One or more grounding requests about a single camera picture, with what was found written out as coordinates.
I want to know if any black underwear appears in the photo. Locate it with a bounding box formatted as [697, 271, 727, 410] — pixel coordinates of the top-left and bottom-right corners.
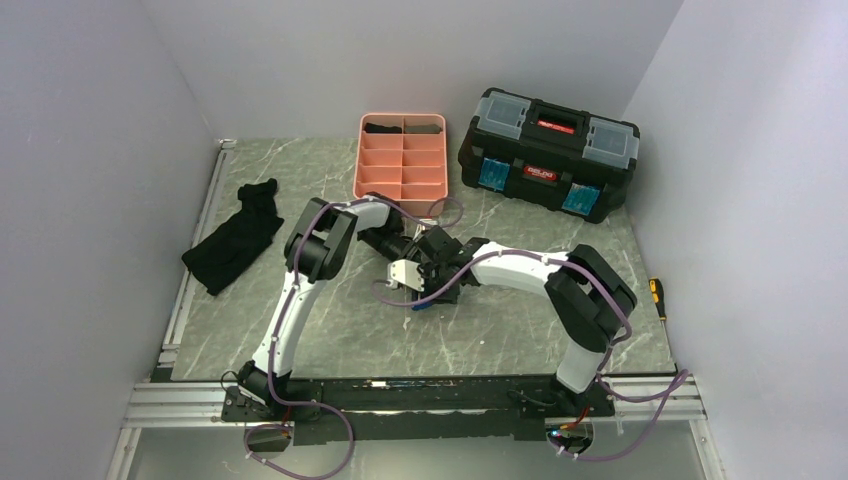
[181, 178, 284, 296]

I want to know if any rolled grey cloth in tray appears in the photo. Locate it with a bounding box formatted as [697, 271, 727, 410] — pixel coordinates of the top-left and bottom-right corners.
[404, 123, 443, 135]

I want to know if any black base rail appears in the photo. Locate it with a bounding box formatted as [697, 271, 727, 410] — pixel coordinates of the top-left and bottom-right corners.
[220, 374, 615, 446]

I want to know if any pink divided organizer tray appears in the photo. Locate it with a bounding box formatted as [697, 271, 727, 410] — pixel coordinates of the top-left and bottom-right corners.
[352, 113, 449, 218]

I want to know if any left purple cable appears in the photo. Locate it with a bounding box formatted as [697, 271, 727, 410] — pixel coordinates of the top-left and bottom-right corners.
[242, 195, 465, 480]

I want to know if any blue underwear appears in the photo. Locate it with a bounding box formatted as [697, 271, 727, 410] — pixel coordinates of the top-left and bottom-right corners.
[410, 302, 433, 311]

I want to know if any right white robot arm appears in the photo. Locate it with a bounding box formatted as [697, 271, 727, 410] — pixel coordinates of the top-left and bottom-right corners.
[412, 227, 638, 415]

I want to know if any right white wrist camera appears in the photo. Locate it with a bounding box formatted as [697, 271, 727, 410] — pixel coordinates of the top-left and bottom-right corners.
[387, 259, 424, 292]

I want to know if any black toolbox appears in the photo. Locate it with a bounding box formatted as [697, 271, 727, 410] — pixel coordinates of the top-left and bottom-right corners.
[458, 88, 641, 224]

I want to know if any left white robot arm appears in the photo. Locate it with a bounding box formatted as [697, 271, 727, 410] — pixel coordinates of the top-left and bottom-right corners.
[237, 192, 420, 420]

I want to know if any yellow black screwdriver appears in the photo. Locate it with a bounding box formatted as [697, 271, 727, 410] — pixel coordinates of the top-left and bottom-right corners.
[649, 277, 667, 322]

